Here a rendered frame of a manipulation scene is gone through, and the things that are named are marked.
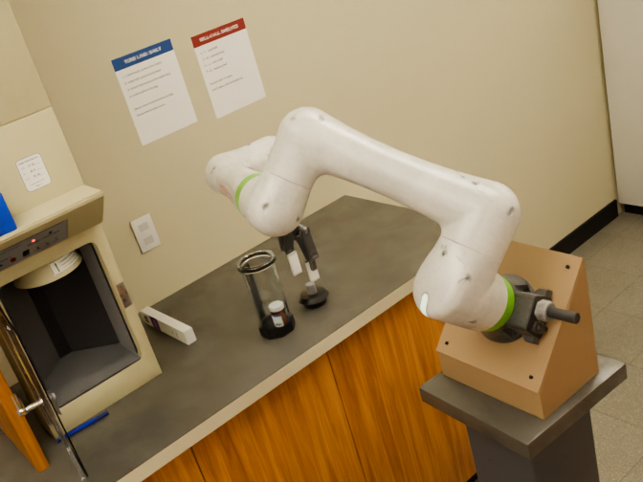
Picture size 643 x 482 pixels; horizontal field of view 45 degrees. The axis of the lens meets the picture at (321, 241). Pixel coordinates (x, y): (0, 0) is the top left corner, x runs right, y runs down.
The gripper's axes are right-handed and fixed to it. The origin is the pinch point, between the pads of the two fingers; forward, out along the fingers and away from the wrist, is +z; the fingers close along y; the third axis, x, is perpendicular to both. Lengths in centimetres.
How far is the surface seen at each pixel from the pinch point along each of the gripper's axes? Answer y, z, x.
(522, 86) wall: 56, 10, -173
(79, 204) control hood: 1, -45, 52
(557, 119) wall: 56, 34, -194
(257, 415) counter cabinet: -14.7, 21.8, 35.0
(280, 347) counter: -9.6, 11.6, 19.9
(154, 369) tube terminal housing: 12.3, 9.6, 47.1
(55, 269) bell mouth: 15, -28, 60
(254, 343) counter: -1.0, 11.6, 22.6
